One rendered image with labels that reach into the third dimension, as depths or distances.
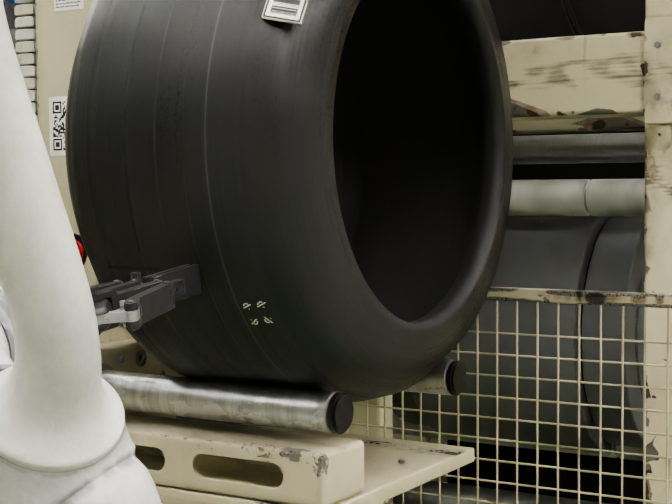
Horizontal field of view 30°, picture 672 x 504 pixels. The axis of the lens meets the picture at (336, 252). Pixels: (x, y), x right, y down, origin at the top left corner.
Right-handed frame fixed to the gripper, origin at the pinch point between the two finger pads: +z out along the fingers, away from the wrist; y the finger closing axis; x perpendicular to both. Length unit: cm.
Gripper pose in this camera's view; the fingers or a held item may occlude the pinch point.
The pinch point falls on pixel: (172, 285)
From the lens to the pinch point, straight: 124.7
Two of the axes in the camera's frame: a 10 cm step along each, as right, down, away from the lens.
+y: -8.5, -0.1, 5.2
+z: 5.2, -1.7, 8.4
